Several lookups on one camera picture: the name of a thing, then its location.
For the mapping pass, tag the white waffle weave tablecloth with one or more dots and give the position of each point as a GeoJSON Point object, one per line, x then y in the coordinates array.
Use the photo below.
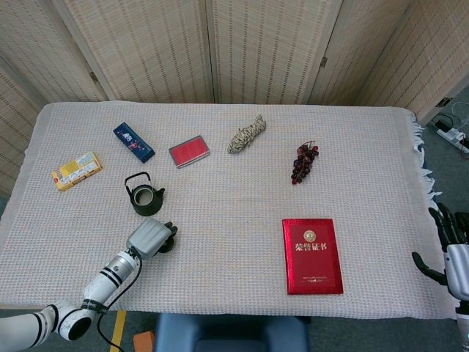
{"type": "Point", "coordinates": [234, 205]}

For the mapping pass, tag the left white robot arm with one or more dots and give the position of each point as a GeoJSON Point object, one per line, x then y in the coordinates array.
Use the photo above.
{"type": "Point", "coordinates": [73, 300]}

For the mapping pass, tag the black teapot lid wooden knob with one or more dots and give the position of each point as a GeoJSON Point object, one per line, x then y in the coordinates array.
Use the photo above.
{"type": "Point", "coordinates": [169, 246]}

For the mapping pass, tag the white power strip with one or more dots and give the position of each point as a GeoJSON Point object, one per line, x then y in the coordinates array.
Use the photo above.
{"type": "Point", "coordinates": [452, 135]}

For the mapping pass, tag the dark red grape bunch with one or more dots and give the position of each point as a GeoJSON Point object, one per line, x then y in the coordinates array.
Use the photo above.
{"type": "Point", "coordinates": [304, 163]}

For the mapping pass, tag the red ink pad case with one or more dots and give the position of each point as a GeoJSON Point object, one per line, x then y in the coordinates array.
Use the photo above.
{"type": "Point", "coordinates": [188, 151]}

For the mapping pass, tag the orange block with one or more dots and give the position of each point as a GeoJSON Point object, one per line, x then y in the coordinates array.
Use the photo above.
{"type": "Point", "coordinates": [143, 342]}

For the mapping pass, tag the red honor certificate folder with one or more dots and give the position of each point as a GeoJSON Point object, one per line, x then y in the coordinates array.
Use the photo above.
{"type": "Point", "coordinates": [311, 256]}

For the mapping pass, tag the black cast iron teapot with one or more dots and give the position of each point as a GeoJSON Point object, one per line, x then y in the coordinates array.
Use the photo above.
{"type": "Point", "coordinates": [144, 198]}

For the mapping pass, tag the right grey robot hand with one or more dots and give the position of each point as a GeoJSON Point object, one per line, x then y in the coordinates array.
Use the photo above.
{"type": "Point", "coordinates": [448, 253]}

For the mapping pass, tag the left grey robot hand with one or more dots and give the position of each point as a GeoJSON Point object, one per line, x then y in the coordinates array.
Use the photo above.
{"type": "Point", "coordinates": [150, 238]}

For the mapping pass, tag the blue printed rectangular box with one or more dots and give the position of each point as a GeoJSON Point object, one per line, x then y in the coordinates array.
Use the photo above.
{"type": "Point", "coordinates": [133, 142]}

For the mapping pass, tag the yellow printed cardboard box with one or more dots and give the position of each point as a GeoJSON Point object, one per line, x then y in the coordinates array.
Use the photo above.
{"type": "Point", "coordinates": [77, 171]}

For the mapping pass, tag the woven bamboo folding screen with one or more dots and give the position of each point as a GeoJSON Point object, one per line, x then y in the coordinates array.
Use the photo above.
{"type": "Point", "coordinates": [220, 51]}

